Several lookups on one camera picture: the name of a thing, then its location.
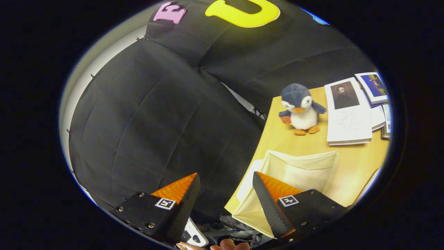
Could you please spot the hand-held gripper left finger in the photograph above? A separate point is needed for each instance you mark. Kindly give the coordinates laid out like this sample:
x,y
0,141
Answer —
x,y
185,208

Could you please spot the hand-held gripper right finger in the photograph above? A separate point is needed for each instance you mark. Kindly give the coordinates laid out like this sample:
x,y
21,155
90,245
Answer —
x,y
269,208

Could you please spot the beige fabric storage box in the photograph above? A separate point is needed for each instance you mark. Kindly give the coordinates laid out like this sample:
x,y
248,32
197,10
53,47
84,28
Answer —
x,y
305,173

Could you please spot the grey penguin plush toy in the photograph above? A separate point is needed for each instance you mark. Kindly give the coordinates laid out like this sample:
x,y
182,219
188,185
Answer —
x,y
301,114

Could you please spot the white portrait cover book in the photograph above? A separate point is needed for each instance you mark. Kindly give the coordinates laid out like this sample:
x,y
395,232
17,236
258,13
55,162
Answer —
x,y
347,121

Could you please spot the plain white book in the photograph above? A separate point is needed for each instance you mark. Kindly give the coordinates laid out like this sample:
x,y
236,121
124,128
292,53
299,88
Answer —
x,y
378,118

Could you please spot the light blue cover book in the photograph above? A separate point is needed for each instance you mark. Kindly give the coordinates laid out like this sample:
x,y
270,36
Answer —
x,y
387,121

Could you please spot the blue picture cover book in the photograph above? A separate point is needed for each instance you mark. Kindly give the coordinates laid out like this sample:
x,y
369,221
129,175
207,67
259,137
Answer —
x,y
374,86

